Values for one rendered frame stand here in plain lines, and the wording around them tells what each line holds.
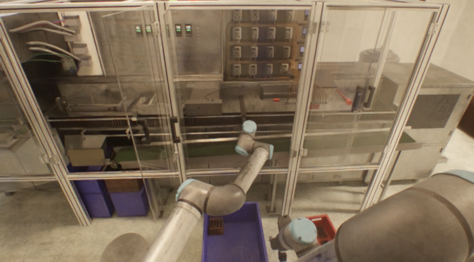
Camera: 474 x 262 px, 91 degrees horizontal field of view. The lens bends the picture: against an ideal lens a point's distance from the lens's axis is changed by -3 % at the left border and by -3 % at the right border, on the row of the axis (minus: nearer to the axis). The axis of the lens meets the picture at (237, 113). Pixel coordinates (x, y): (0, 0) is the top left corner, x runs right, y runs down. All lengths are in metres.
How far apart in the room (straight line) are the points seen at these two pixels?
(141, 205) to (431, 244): 2.19
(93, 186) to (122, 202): 0.29
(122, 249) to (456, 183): 1.91
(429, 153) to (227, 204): 2.32
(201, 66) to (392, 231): 1.84
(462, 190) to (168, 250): 0.82
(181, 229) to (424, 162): 2.53
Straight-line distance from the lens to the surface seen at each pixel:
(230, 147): 1.98
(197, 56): 2.05
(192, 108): 1.80
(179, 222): 1.00
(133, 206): 2.43
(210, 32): 1.99
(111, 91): 2.26
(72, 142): 2.29
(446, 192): 0.48
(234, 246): 1.95
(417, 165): 3.01
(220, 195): 1.02
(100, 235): 2.53
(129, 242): 2.08
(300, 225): 0.96
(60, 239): 2.67
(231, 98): 2.10
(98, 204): 2.51
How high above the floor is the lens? 1.89
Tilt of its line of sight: 30 degrees down
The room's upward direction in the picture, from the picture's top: straight up
